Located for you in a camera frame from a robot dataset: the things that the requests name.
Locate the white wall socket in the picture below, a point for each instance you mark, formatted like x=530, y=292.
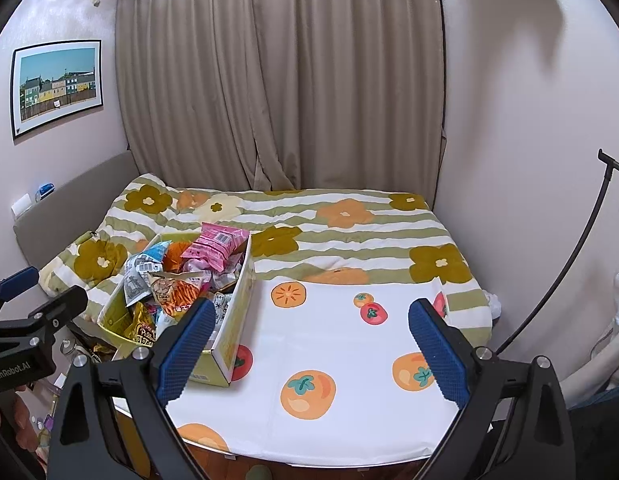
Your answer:
x=20, y=205

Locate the grey bed headboard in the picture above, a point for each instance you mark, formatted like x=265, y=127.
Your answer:
x=74, y=205

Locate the beige curtain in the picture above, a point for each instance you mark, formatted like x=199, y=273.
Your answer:
x=289, y=75

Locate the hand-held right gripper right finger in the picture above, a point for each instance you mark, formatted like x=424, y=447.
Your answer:
x=439, y=352

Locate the blue and white small object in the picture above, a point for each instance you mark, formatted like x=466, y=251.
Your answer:
x=45, y=191

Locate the white rolled bedding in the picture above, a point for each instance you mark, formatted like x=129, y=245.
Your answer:
x=597, y=365

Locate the yellow snack packet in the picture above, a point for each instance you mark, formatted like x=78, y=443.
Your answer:
x=142, y=327

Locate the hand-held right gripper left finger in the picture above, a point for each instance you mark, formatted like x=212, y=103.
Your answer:
x=187, y=347

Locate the black curved stand pole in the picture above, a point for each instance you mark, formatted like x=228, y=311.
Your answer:
x=584, y=240

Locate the pink snack packet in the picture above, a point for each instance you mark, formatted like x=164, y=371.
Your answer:
x=217, y=245

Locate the white persimmon print tablecloth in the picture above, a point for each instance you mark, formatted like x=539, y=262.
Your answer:
x=329, y=350

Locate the wall poster of houses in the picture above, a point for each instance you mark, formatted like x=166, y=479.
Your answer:
x=56, y=87

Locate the pile of snack packets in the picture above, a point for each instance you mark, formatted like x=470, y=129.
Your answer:
x=179, y=285

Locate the yellow-green cardboard box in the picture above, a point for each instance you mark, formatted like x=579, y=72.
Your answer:
x=237, y=315

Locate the crumpled white tissue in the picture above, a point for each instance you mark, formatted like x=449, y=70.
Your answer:
x=493, y=305

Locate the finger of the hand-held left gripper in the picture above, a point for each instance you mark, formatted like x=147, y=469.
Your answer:
x=16, y=282
x=59, y=305

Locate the green slipper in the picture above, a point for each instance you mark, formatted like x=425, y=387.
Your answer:
x=259, y=473

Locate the person's left hand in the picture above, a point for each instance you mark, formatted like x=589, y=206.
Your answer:
x=25, y=417

